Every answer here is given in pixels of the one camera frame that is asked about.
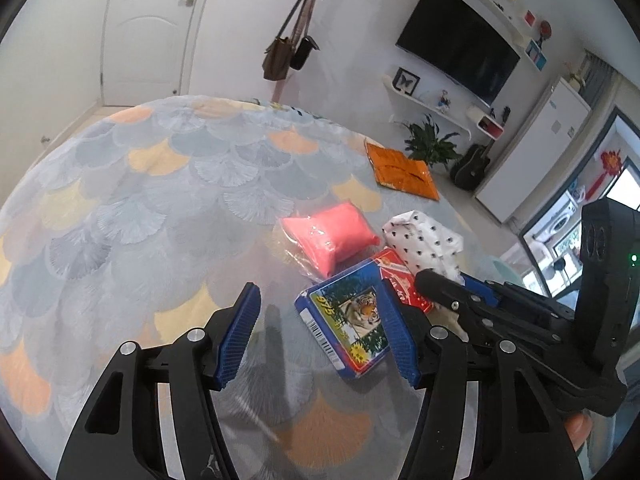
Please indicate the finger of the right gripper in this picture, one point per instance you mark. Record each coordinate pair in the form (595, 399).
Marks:
(517, 300)
(459, 307)

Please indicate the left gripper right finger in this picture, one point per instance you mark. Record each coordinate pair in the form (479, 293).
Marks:
(518, 433)

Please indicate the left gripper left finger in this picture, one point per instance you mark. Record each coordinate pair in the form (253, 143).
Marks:
(146, 394)

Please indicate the right hand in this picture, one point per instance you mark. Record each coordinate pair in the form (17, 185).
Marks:
(578, 427)

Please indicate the teal plastic laundry basket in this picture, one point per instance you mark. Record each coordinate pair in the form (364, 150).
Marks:
(509, 274)

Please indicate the washing machine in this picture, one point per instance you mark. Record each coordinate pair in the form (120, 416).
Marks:
(553, 222)

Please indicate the white dotted paper wad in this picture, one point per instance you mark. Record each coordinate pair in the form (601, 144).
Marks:
(423, 243)

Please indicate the red card box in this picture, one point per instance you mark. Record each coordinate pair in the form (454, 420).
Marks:
(392, 268)

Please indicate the white tall cabinet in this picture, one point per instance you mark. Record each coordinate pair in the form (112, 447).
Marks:
(538, 146)

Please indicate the blue tiger card box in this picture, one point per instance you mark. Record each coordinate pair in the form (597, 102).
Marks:
(342, 315)

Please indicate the black guitar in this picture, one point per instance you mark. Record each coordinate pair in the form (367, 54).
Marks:
(470, 170)

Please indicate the red cube shelf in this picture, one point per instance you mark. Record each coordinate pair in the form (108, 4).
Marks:
(484, 122)

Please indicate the pink tissue pack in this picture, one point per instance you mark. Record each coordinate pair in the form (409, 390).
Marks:
(331, 236)

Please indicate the green potted plant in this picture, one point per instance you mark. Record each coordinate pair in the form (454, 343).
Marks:
(427, 144)

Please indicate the orange foil package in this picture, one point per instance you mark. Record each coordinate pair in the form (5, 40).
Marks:
(394, 170)

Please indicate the red chinese knot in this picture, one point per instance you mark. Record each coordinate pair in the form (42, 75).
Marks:
(611, 166)

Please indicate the patterned table cloth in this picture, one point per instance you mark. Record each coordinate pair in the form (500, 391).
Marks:
(144, 224)

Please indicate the black hanging bag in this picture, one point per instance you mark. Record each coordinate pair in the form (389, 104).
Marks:
(307, 44)

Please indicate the brown hanging bag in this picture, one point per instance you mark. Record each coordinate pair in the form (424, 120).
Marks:
(279, 53)

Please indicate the pink coat rack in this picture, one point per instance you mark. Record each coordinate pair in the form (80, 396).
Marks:
(295, 29)

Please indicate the white door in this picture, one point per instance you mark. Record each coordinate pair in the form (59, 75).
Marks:
(144, 45)

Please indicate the butterfly picture frame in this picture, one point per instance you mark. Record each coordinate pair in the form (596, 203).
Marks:
(405, 82)

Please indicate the black wall television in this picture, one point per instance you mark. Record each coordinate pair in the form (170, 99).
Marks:
(451, 36)

